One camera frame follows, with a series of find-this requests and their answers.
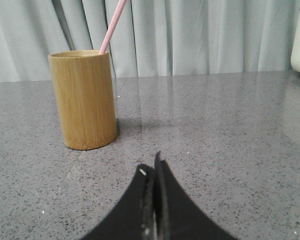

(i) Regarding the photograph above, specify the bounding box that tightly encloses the grey-white curtain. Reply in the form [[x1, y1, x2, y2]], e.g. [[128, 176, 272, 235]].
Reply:
[[0, 0, 300, 82]]

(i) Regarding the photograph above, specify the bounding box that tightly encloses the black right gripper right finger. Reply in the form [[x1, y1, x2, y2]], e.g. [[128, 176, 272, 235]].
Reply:
[[153, 151, 235, 240]]

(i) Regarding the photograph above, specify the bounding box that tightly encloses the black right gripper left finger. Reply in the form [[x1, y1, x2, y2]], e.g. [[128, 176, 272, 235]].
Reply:
[[83, 164, 154, 240]]

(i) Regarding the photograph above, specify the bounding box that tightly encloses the bamboo cylinder holder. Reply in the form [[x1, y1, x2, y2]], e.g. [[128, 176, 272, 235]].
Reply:
[[48, 50, 117, 150]]

